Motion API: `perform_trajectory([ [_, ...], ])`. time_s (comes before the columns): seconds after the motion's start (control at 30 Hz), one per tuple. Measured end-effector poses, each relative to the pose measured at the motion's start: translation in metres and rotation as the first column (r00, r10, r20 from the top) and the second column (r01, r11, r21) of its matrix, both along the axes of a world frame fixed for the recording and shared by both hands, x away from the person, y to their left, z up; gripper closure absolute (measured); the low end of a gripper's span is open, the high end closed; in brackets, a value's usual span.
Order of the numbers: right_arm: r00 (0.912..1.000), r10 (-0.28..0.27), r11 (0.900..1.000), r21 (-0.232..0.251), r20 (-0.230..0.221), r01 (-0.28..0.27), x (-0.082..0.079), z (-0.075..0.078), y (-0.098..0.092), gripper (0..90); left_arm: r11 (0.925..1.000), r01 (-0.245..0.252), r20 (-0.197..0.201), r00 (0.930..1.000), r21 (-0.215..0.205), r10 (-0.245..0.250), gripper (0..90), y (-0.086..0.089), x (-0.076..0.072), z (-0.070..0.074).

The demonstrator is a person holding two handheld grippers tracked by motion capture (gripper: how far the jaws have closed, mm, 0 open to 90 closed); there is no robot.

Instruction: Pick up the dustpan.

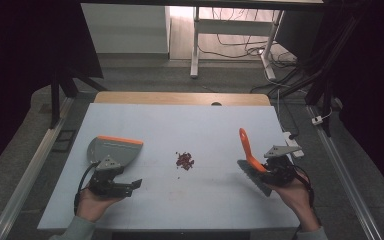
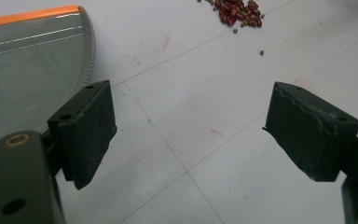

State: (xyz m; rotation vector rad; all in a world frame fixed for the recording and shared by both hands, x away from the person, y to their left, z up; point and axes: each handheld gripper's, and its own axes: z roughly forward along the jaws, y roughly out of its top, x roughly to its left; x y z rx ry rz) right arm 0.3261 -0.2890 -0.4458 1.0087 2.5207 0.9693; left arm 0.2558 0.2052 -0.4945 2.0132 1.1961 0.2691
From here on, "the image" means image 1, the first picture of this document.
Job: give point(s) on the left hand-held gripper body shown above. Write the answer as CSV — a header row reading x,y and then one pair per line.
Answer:
x,y
106,173

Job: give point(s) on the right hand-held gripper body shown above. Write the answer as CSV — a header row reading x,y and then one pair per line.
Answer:
x,y
281,168

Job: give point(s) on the grey dustpan with orange edge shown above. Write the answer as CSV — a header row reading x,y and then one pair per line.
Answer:
x,y
115,150

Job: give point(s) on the pile of red beans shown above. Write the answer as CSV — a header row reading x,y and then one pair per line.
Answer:
x,y
185,161

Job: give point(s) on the person's right hand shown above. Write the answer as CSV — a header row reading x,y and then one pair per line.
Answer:
x,y
295,196

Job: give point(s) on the person's left hand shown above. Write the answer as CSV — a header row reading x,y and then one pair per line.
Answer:
x,y
91,206

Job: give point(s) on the white power strip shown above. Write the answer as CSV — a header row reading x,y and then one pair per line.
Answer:
x,y
290,141

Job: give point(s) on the pale blue table mat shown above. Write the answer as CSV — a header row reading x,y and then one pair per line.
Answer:
x,y
186,200

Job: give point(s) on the small white adapter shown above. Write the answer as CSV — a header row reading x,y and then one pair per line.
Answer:
x,y
317,120

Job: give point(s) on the black metal stand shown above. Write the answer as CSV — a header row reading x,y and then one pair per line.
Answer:
x,y
323,80
56,100

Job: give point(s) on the wooden table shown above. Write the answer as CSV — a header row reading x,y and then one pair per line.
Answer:
x,y
166,98

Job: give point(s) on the dark curtain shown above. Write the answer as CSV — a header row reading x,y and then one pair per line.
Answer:
x,y
16,66
376,83

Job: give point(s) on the white cabinet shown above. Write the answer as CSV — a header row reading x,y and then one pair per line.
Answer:
x,y
126,30

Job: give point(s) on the black floor frame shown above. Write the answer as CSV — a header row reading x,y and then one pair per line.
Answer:
x,y
64,140

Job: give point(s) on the aluminium rail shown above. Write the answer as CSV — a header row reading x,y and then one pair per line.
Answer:
x,y
30,173
343,173

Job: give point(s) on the white desk frame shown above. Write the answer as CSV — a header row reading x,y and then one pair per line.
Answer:
x,y
233,27

